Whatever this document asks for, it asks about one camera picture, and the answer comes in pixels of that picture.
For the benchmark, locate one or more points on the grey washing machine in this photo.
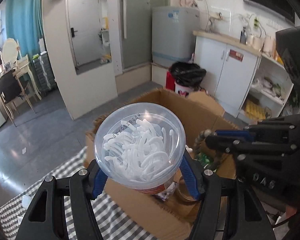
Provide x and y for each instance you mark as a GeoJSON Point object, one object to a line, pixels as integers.
{"type": "Point", "coordinates": [172, 34]}

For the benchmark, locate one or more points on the checkered tablecloth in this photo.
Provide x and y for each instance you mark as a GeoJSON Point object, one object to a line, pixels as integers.
{"type": "Point", "coordinates": [68, 203]}

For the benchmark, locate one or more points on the clear floss pick jar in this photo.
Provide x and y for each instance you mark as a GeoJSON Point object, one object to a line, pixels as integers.
{"type": "Point", "coordinates": [140, 146]}

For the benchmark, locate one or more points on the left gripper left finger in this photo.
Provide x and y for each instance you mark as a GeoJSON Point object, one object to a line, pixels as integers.
{"type": "Point", "coordinates": [45, 216]}

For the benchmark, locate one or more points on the black trash bag bin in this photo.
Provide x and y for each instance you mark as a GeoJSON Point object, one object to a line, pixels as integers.
{"type": "Point", "coordinates": [188, 77]}

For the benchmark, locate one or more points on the black backpack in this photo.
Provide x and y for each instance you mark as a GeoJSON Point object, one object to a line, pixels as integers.
{"type": "Point", "coordinates": [9, 87]}

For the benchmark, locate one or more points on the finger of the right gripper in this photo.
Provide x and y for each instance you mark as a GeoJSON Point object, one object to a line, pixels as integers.
{"type": "Point", "coordinates": [262, 132]}
{"type": "Point", "coordinates": [254, 144]}

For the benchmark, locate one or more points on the red bag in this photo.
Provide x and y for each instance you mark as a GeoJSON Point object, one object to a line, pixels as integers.
{"type": "Point", "coordinates": [170, 82]}

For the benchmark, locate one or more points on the white desk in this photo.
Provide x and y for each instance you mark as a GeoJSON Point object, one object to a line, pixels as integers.
{"type": "Point", "coordinates": [23, 67]}

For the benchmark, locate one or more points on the wooden chair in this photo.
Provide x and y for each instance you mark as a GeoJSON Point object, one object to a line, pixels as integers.
{"type": "Point", "coordinates": [11, 106]}

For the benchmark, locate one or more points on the white partition cabinet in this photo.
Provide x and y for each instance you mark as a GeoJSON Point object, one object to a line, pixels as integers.
{"type": "Point", "coordinates": [98, 49]}

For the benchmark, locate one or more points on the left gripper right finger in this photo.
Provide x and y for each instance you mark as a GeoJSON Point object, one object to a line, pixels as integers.
{"type": "Point", "coordinates": [245, 216]}

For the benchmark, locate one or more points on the white kitchen cabinet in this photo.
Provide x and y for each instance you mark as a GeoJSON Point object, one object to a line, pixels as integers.
{"type": "Point", "coordinates": [237, 73]}

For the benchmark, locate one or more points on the grey suitcase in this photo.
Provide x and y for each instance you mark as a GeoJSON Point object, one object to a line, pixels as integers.
{"type": "Point", "coordinates": [45, 76]}

